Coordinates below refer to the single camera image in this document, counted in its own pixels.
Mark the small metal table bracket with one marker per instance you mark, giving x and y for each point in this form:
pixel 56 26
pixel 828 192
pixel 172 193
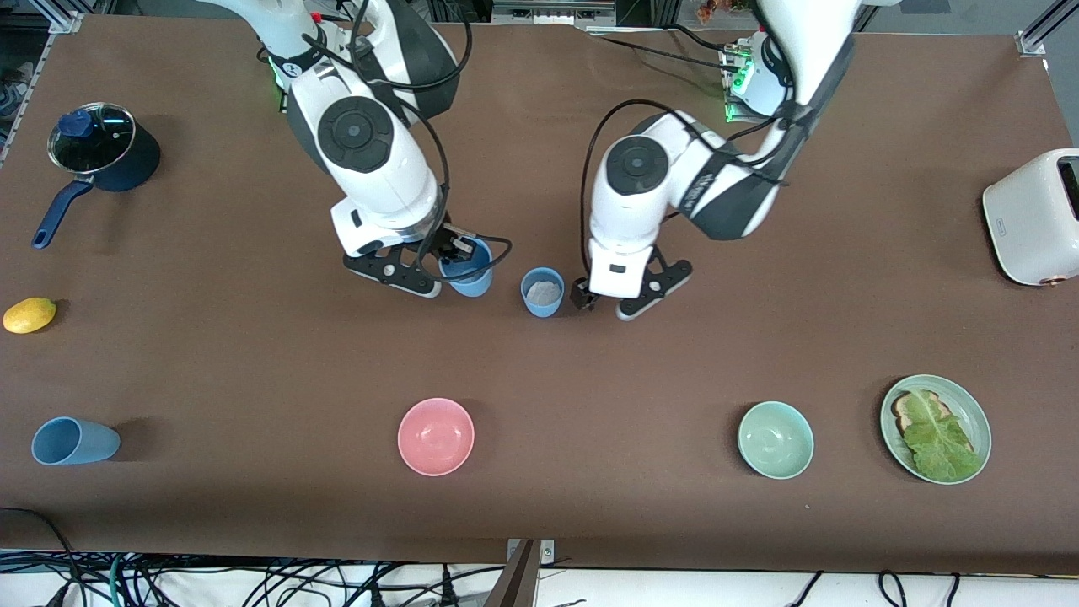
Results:
pixel 547 552

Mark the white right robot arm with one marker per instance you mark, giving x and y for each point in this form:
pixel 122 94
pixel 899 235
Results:
pixel 362 135

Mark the pink bowl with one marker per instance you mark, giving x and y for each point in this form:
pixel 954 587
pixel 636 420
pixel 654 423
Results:
pixel 436 437

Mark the glass lid with blue knob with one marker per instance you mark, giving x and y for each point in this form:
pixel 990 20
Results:
pixel 93 139

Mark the pale green plate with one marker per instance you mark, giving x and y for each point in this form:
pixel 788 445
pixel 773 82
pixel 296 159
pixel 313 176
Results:
pixel 971 413

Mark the grey background box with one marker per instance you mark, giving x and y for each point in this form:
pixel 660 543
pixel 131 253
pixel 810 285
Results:
pixel 552 13

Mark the aluminium frame profile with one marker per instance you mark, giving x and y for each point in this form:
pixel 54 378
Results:
pixel 66 15
pixel 1041 34

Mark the dark blue saucepan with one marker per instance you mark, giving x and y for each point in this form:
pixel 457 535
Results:
pixel 139 160

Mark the pale green bowl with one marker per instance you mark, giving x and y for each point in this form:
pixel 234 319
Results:
pixel 775 440

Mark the white powder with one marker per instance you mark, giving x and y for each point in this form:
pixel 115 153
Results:
pixel 544 292

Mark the blue plastic cup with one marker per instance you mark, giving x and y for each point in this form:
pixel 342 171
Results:
pixel 472 282
pixel 539 311
pixel 80 443

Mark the green lettuce leaf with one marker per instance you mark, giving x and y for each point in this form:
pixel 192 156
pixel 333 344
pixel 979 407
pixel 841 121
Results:
pixel 940 443

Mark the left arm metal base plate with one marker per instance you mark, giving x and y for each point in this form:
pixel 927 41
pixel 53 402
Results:
pixel 735 110

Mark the yellow lemon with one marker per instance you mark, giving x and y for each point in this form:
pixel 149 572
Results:
pixel 29 315

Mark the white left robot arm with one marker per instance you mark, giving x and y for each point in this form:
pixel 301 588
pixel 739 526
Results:
pixel 624 211

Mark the toasted bread slice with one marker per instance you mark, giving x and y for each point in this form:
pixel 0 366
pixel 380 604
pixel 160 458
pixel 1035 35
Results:
pixel 904 413

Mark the dark metal post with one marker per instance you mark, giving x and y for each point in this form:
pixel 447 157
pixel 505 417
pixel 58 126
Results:
pixel 516 582

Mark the white toaster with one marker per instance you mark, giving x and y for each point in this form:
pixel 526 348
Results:
pixel 1024 219

